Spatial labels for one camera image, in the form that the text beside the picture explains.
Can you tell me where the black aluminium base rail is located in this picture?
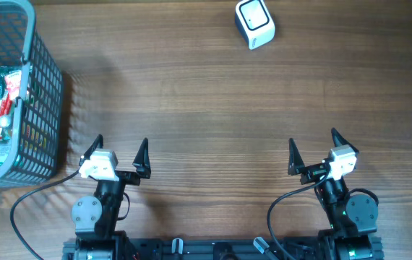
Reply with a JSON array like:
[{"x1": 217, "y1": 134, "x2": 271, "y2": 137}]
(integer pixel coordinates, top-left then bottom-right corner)
[{"x1": 62, "y1": 237, "x2": 385, "y2": 260}]

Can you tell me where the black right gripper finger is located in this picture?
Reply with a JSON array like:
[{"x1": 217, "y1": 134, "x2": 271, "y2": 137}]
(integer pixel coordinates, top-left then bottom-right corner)
[
  {"x1": 288, "y1": 138, "x2": 305, "y2": 176},
  {"x1": 331, "y1": 128, "x2": 359, "y2": 154}
]

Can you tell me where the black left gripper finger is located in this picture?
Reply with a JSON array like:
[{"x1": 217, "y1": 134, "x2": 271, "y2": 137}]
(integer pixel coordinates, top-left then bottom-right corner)
[
  {"x1": 80, "y1": 134, "x2": 103, "y2": 166},
  {"x1": 132, "y1": 138, "x2": 151, "y2": 179}
]

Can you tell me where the red toothpaste tube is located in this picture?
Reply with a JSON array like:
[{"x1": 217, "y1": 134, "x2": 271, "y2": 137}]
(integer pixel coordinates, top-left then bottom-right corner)
[{"x1": 0, "y1": 70, "x2": 22, "y2": 141}]

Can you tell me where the grey plastic shopping basket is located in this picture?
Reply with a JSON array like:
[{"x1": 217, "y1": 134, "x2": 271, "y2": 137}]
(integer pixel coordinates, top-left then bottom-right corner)
[{"x1": 0, "y1": 0, "x2": 64, "y2": 188}]

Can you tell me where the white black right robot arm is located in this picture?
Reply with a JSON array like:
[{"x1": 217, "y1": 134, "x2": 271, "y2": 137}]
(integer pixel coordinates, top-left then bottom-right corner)
[{"x1": 282, "y1": 129, "x2": 385, "y2": 260}]

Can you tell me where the white barcode scanner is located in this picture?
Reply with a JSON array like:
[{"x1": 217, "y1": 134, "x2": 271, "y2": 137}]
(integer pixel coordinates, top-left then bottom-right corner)
[{"x1": 234, "y1": 0, "x2": 275, "y2": 50}]

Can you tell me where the black right camera cable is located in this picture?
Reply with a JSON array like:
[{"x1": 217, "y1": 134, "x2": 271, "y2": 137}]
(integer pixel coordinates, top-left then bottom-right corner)
[{"x1": 266, "y1": 170, "x2": 330, "y2": 260}]

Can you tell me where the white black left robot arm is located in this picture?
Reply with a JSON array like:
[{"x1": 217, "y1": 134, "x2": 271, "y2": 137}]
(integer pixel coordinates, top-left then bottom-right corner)
[{"x1": 62, "y1": 134, "x2": 151, "y2": 260}]

